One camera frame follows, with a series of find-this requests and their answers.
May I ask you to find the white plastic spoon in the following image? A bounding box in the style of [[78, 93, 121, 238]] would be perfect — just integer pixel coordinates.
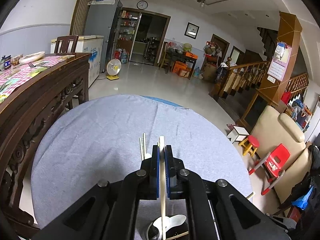
[[152, 215, 186, 239]]

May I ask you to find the dark grey utensil holder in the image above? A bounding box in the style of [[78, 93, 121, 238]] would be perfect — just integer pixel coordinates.
[[143, 214, 189, 240]]

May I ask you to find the light blue table cloth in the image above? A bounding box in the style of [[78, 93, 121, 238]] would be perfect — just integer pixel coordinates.
[[31, 95, 252, 228]]

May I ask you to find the small white stool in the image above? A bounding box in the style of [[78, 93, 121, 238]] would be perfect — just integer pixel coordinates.
[[227, 126, 249, 144]]

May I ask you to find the red and yellow stool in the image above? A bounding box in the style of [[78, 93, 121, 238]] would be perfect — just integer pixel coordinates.
[[238, 135, 260, 157]]

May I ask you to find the red plastic child chair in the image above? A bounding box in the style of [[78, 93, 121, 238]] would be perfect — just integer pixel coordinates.
[[248, 144, 290, 196]]

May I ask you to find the beige sofa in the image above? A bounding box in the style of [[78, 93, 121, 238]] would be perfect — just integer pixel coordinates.
[[249, 105, 313, 205]]

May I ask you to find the wooden stair railing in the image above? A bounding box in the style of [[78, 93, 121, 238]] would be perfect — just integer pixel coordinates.
[[209, 61, 309, 100]]

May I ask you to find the small electric fan heater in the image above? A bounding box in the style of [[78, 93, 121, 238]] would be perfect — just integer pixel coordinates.
[[106, 59, 121, 81]]

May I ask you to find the dark side table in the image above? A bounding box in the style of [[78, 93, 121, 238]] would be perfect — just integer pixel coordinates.
[[164, 50, 197, 80]]

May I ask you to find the orange box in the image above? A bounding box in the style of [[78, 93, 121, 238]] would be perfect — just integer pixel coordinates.
[[184, 51, 198, 60]]

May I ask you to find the dark carved wooden table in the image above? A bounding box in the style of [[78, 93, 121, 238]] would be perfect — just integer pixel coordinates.
[[1, 53, 91, 239]]

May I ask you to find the white chest freezer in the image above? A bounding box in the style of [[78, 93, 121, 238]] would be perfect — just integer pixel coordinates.
[[50, 35, 105, 88]]

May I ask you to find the dark wooden chair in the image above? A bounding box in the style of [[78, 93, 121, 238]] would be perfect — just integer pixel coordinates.
[[54, 35, 79, 53]]

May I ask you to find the grey refrigerator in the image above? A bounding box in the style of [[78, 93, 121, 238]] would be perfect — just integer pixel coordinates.
[[84, 0, 123, 73]]

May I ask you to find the wall calendar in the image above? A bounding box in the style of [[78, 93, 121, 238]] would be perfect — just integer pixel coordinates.
[[267, 42, 292, 81]]

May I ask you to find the framed wall picture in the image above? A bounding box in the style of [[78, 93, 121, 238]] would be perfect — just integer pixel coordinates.
[[184, 22, 199, 39]]

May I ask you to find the round wall clock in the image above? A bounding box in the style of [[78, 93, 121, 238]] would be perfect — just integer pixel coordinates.
[[137, 0, 148, 10]]

